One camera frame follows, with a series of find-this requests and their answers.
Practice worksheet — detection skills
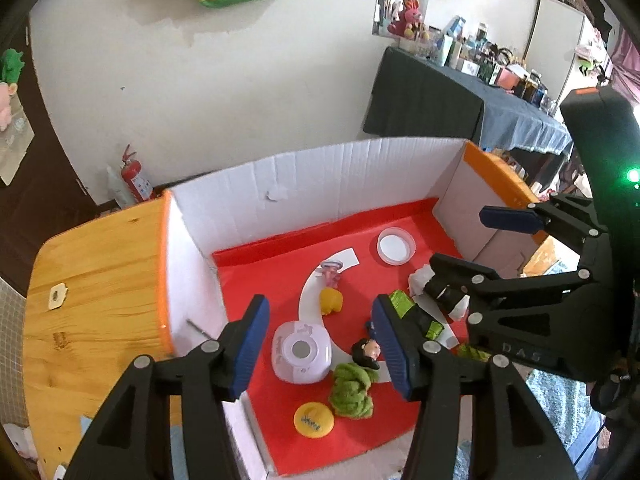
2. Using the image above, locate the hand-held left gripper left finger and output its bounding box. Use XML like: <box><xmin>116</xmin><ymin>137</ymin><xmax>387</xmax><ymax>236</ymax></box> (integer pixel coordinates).
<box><xmin>64</xmin><ymin>294</ymin><xmax>271</xmax><ymax>480</ymax></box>

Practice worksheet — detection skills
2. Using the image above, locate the large green plush toy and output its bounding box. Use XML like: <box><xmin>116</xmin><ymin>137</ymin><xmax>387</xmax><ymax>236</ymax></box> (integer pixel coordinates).
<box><xmin>327</xmin><ymin>362</ymin><xmax>375</xmax><ymax>419</ymax></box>

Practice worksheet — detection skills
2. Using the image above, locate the small pink figurine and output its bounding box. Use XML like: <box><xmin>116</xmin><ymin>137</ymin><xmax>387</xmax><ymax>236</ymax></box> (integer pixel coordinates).
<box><xmin>318</xmin><ymin>258</ymin><xmax>346</xmax><ymax>289</ymax></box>

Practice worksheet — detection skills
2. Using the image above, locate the black white plush roll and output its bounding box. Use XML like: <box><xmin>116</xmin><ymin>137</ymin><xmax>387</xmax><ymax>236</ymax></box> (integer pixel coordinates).
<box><xmin>407</xmin><ymin>266</ymin><xmax>471</xmax><ymax>322</ymax></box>

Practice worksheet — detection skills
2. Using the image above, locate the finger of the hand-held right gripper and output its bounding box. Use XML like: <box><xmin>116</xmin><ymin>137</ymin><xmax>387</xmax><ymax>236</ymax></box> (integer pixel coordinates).
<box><xmin>479</xmin><ymin>192</ymin><xmax>608</xmax><ymax>256</ymax></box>
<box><xmin>429</xmin><ymin>252</ymin><xmax>591</xmax><ymax>318</ymax></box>

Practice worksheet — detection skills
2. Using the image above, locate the green hanging toy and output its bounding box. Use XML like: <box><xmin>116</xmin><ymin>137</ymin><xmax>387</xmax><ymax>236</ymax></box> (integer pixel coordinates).
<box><xmin>575</xmin><ymin>45</ymin><xmax>608</xmax><ymax>78</ymax></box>

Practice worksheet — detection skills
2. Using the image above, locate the pink plush pig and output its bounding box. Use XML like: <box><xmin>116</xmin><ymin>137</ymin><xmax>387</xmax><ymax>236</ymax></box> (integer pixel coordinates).
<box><xmin>0</xmin><ymin>82</ymin><xmax>16</xmax><ymax>133</ymax></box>

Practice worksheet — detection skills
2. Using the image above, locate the white tall cabinet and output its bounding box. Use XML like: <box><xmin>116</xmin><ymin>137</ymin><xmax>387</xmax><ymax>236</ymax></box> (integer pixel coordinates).
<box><xmin>525</xmin><ymin>0</ymin><xmax>613</xmax><ymax>111</ymax></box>

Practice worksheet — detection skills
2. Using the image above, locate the orange cardboard box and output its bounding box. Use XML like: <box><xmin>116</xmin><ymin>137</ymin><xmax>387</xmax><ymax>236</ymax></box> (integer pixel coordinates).
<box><xmin>156</xmin><ymin>137</ymin><xmax>546</xmax><ymax>478</ymax></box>

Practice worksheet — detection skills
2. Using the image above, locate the small beige tag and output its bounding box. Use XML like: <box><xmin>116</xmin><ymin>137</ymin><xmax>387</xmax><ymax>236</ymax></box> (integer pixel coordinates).
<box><xmin>46</xmin><ymin>282</ymin><xmax>69</xmax><ymax>310</ymax></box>

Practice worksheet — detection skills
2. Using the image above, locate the red fire extinguisher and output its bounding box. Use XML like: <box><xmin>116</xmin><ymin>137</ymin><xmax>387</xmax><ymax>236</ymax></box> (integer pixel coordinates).
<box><xmin>120</xmin><ymin>145</ymin><xmax>156</xmax><ymax>204</ymax></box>

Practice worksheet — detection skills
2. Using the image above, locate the pink rounded gadget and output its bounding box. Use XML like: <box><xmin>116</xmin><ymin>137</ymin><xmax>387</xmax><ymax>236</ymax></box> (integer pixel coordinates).
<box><xmin>270</xmin><ymin>321</ymin><xmax>333</xmax><ymax>386</ymax></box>

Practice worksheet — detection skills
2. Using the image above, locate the small yellow toy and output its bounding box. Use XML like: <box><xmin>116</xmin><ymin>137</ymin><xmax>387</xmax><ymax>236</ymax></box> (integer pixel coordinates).
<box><xmin>319</xmin><ymin>287</ymin><xmax>345</xmax><ymax>317</ymax></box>

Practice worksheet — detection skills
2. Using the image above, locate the dark brown door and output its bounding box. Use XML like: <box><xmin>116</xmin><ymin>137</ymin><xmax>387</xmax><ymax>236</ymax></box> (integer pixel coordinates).
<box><xmin>0</xmin><ymin>15</ymin><xmax>96</xmax><ymax>286</ymax></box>

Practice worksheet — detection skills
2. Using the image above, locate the small green plush toy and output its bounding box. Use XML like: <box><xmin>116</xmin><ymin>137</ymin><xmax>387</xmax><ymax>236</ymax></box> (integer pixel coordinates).
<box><xmin>452</xmin><ymin>342</ymin><xmax>493</xmax><ymax>362</ymax></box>

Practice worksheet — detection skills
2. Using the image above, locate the side table with blue cloth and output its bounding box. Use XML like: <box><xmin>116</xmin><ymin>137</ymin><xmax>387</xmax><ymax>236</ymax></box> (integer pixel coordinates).
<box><xmin>362</xmin><ymin>46</ymin><xmax>573</xmax><ymax>156</ymax></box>

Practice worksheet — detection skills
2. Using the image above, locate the blue fluffy towel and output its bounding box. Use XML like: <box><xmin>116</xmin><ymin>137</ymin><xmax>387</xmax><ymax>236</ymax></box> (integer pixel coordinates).
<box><xmin>77</xmin><ymin>372</ymin><xmax>603</xmax><ymax>480</ymax></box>

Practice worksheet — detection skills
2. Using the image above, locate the yellow round tin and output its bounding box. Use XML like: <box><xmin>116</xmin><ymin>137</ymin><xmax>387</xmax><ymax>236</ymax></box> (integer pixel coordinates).
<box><xmin>293</xmin><ymin>401</ymin><xmax>336</xmax><ymax>440</ymax></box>

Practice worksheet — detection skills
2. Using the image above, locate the pink bunny plush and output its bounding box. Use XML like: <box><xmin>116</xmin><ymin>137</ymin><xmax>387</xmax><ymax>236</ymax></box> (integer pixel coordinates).
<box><xmin>387</xmin><ymin>0</ymin><xmax>426</xmax><ymax>40</ymax></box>

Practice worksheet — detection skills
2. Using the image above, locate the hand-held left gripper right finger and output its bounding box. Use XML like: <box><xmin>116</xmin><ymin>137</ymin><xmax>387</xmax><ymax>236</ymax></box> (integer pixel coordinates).
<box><xmin>371</xmin><ymin>294</ymin><xmax>578</xmax><ymax>480</ymax></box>

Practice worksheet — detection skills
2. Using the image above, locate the black-haired doll figurine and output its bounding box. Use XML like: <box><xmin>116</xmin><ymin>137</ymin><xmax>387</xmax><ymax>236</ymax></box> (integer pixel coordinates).
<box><xmin>350</xmin><ymin>319</ymin><xmax>387</xmax><ymax>372</ymax></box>

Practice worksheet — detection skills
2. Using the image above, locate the shiny green black toy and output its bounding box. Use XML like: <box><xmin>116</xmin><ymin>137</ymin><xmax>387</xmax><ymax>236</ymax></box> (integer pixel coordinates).
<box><xmin>387</xmin><ymin>289</ymin><xmax>447</xmax><ymax>342</ymax></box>

